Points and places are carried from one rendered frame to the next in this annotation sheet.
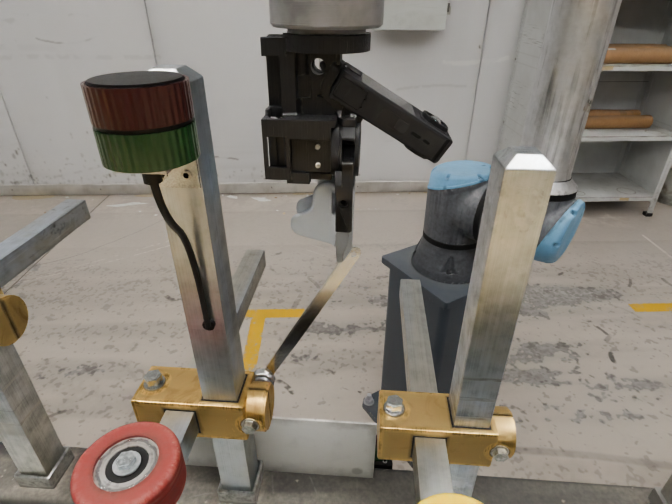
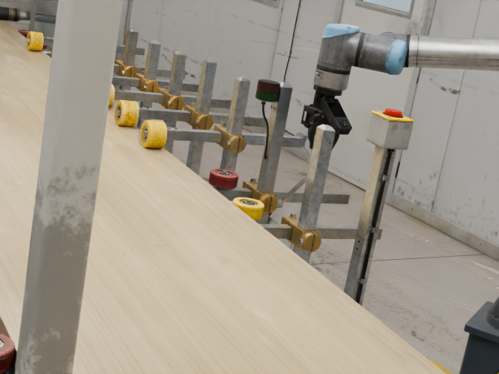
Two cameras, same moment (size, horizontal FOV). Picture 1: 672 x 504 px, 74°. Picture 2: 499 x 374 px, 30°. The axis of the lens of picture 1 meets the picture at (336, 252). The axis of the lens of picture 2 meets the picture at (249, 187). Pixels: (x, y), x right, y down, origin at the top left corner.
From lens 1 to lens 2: 227 cm
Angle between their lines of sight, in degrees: 54
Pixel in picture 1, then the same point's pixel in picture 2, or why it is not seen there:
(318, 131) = (312, 112)
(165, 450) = (232, 176)
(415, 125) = (333, 119)
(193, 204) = (274, 117)
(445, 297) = (471, 324)
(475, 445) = (297, 234)
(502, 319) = (311, 178)
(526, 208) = (318, 139)
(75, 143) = (484, 187)
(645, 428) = not seen: outside the picture
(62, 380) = not seen: hidden behind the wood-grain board
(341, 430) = not seen: hidden behind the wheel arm
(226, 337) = (266, 164)
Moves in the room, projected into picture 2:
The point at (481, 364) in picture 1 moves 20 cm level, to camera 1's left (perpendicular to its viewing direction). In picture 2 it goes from (306, 197) to (266, 172)
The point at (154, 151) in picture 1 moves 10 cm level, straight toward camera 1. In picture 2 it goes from (261, 95) to (237, 96)
